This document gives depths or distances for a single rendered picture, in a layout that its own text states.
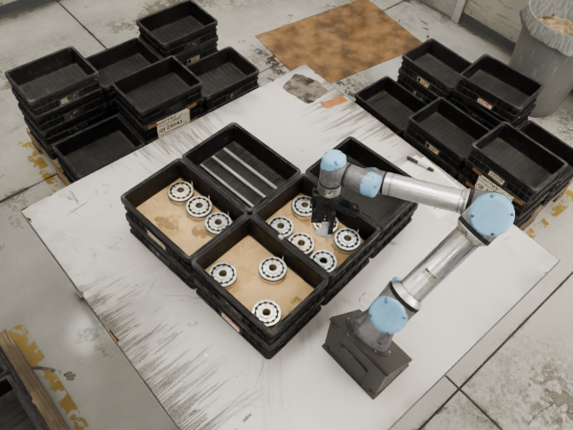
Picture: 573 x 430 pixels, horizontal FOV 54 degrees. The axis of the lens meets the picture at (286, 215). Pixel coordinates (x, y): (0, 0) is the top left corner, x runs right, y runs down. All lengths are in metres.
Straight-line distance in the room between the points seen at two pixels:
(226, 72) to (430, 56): 1.33
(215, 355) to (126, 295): 0.42
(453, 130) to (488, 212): 1.80
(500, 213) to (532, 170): 1.58
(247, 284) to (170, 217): 0.43
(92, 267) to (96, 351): 0.71
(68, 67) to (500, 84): 2.52
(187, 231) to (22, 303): 1.23
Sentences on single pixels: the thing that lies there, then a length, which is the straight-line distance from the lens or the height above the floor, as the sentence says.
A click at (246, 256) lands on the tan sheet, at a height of 0.83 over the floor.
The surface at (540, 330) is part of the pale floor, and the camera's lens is 3.25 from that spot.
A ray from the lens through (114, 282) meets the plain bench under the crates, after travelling 2.25.
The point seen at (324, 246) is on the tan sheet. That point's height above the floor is 0.83.
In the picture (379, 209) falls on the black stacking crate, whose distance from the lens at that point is 2.30.
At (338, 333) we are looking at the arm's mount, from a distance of 1.91.
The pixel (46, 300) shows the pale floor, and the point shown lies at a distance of 3.12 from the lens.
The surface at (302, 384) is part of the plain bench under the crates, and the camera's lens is 2.03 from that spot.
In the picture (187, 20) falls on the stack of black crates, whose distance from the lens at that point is 3.78.
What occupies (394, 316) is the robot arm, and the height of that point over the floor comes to 1.12.
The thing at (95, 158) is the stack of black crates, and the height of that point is 0.27.
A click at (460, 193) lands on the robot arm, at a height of 1.30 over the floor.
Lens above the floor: 2.60
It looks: 53 degrees down
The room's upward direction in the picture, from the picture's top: 6 degrees clockwise
